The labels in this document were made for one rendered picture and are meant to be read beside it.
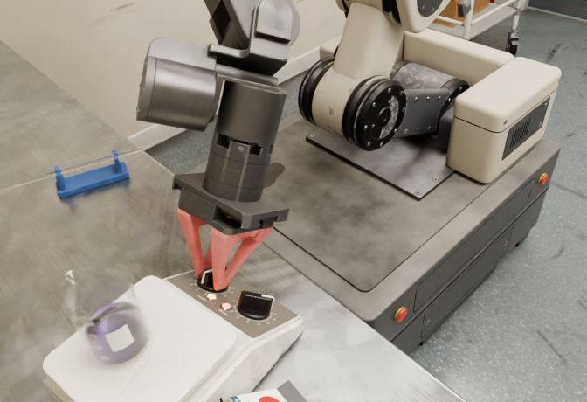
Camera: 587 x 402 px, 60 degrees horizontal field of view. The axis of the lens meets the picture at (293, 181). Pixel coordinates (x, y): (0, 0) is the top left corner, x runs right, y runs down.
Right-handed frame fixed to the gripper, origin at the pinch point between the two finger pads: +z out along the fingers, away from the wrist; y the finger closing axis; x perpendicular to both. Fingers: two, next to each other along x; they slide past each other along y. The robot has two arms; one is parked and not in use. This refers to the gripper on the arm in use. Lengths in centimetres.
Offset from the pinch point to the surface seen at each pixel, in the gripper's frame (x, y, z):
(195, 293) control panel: -2.3, 0.4, 1.2
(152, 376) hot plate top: -11.2, 5.8, 3.3
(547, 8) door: 290, -49, -77
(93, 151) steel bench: 10.9, -39.0, 0.2
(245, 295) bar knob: -0.5, 4.9, -0.4
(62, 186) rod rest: 2.7, -32.6, 3.0
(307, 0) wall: 168, -124, -43
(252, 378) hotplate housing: -2.4, 9.2, 5.2
